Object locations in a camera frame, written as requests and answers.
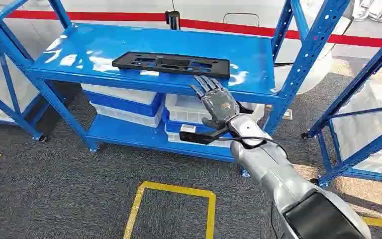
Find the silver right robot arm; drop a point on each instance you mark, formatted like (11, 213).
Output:
(270, 165)

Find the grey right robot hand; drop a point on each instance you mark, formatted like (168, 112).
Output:
(219, 104)

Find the blue metal shelf rack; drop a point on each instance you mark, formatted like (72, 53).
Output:
(359, 79)
(89, 49)
(4, 46)

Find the black barrier post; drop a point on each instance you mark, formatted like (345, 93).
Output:
(173, 19)

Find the black plastic frame part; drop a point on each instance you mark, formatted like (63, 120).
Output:
(171, 64)

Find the white rounded machine base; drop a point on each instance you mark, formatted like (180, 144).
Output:
(313, 76)

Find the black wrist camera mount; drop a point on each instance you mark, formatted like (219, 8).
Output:
(194, 137)

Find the red barrier belt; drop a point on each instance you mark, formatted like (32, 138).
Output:
(112, 16)

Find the white plastic bin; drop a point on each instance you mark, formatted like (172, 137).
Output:
(174, 138)
(125, 117)
(118, 93)
(184, 107)

